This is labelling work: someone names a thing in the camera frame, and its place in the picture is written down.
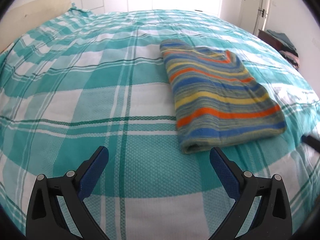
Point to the dark wooden side table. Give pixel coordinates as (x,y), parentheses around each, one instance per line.
(267,38)

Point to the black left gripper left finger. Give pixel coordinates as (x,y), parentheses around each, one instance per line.
(44,217)

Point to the white door with handle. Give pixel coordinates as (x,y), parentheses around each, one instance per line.
(253,15)

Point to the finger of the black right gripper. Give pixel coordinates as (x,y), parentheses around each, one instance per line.
(312,142)

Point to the striped multicolour knit sweater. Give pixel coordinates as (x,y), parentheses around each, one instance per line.
(218,103)

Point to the stack of folded clothes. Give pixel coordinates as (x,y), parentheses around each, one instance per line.
(287,50)

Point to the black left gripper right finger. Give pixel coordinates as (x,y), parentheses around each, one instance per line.
(272,219)

